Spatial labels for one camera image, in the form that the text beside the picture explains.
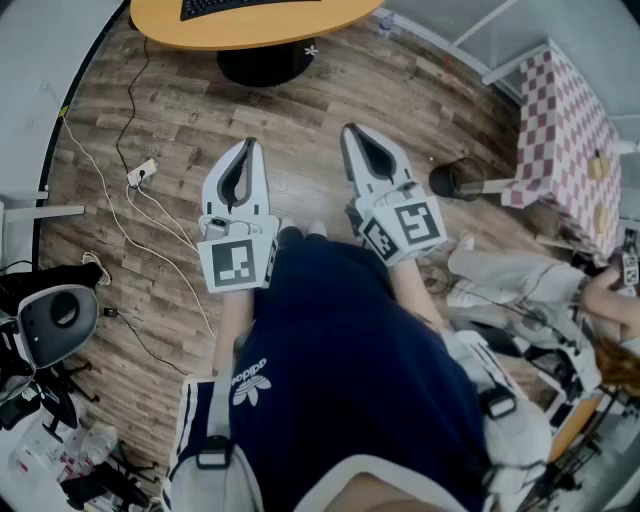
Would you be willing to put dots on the navy blue sports shirt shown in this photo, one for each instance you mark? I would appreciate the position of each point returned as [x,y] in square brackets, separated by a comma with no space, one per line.
[350,360]

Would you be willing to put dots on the white shoe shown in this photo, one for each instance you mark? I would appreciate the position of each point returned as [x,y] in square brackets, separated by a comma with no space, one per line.
[318,228]
[287,223]

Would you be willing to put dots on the tan cardboard piece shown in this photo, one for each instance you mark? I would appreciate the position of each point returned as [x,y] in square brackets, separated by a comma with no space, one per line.
[598,166]

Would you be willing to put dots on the clear plastic bottle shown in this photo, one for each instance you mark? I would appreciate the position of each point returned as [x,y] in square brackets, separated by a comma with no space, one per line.
[386,23]

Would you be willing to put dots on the black power adapter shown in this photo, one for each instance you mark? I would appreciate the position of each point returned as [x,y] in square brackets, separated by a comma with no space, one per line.
[110,313]

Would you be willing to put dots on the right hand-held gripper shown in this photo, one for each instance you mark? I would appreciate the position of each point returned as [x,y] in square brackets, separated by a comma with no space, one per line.
[415,225]

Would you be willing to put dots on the white power strip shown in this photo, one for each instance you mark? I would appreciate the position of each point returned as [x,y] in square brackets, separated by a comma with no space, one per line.
[141,173]

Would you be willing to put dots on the white desk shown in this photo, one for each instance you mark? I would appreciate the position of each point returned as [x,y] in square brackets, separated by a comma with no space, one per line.
[40,212]

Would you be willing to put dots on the white right shoe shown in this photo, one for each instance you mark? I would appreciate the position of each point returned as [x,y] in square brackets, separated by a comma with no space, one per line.
[318,228]

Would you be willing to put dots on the person's right forearm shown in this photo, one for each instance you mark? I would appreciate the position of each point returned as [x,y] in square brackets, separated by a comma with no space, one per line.
[417,290]

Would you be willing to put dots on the clear plastic bag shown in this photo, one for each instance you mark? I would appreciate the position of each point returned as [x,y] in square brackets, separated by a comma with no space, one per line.
[75,450]

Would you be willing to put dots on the person's left forearm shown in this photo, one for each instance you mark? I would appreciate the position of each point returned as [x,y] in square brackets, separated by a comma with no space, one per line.
[235,320]

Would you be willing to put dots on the white left shoe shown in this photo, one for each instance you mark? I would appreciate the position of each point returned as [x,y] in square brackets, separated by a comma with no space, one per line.
[287,223]

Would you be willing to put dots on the grey black office chair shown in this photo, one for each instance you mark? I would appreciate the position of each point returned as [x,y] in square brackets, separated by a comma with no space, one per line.
[55,320]

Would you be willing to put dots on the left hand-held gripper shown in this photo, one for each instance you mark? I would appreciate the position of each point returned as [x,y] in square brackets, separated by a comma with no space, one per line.
[235,265]

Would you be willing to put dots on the black waste bin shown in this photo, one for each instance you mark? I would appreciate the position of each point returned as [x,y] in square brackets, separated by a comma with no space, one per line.
[450,180]

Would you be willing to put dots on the yellow tape piece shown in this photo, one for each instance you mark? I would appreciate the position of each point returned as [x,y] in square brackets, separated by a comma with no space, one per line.
[63,111]

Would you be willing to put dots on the black round table base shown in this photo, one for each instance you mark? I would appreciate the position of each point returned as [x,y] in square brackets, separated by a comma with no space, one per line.
[265,62]

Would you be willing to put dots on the black keyboard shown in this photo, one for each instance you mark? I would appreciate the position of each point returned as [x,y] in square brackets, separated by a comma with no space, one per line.
[225,6]

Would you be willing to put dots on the pink checkered tablecloth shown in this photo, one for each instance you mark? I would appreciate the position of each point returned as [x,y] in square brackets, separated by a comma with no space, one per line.
[560,125]

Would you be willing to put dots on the white metal frame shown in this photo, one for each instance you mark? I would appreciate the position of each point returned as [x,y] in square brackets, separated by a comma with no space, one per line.
[515,64]

